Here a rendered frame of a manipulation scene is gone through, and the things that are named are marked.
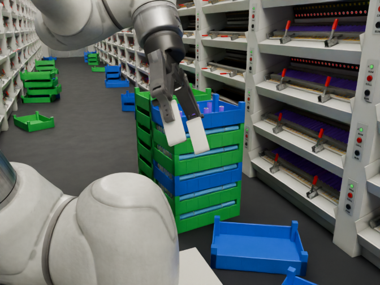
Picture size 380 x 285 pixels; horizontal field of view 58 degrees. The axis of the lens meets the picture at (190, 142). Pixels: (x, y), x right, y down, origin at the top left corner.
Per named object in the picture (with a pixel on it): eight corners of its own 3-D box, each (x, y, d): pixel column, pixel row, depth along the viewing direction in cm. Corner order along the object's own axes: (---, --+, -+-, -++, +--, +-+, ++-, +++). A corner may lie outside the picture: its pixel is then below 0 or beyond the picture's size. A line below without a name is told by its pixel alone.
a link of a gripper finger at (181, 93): (162, 76, 64) (162, 74, 65) (186, 125, 69) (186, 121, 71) (180, 69, 63) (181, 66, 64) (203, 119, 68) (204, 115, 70)
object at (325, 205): (337, 228, 124) (331, 198, 118) (253, 167, 178) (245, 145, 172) (380, 202, 128) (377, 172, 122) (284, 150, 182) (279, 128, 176)
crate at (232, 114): (173, 133, 117) (173, 111, 114) (151, 120, 133) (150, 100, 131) (245, 122, 130) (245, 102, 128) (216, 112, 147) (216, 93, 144)
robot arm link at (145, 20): (184, 17, 69) (191, 43, 68) (145, 35, 72) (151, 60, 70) (167, -7, 61) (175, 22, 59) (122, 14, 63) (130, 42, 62)
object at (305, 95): (354, 125, 111) (348, 86, 106) (257, 94, 165) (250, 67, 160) (401, 100, 115) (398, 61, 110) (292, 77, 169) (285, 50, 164)
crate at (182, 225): (175, 234, 129) (175, 216, 127) (154, 211, 146) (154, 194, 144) (240, 215, 143) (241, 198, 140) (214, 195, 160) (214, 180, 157)
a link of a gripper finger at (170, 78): (179, 68, 63) (176, 61, 62) (176, 99, 54) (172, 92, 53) (160, 76, 64) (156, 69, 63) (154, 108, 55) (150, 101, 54)
